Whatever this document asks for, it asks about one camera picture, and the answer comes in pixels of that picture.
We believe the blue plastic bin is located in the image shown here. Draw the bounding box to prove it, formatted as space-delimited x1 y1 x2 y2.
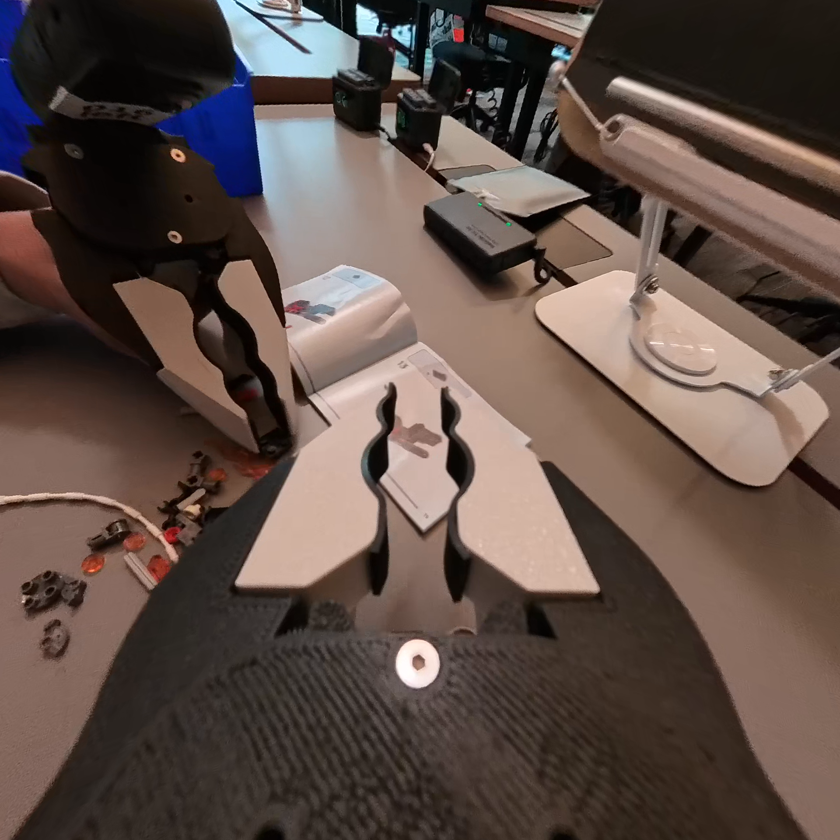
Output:
156 49 265 199
0 62 50 179

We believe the wooden background table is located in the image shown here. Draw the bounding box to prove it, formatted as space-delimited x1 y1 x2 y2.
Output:
215 0 422 106

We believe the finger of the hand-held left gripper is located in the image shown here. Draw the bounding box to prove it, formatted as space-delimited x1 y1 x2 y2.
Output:
113 262 261 455
215 259 298 456

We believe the black battery charger case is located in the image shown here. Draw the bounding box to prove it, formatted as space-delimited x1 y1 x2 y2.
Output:
395 59 462 150
331 36 396 130

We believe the lego instruction booklet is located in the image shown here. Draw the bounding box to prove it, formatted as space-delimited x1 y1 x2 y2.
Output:
281 264 534 534

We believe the person's left hand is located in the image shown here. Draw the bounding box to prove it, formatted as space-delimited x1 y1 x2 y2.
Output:
0 172 156 366

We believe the silver foil pouch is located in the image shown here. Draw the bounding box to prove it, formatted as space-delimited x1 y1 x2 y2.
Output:
459 164 593 219

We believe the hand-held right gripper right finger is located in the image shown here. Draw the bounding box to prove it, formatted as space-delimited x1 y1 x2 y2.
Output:
438 386 602 602

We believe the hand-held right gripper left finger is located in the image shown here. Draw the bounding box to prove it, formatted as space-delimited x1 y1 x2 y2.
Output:
234 383 400 593

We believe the dark desk cable hatch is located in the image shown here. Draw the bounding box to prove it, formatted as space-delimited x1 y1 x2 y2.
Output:
537 215 615 268

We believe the pile of small lego pieces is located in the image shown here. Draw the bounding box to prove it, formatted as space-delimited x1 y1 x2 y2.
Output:
20 445 278 658

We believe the black power bank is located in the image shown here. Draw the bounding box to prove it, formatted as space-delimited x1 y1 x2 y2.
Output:
423 190 540 280

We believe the white braided cable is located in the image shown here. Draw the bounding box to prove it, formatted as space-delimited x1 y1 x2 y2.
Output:
0 492 179 565

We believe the white tablet stand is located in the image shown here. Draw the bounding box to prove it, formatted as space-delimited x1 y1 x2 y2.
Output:
534 77 840 488

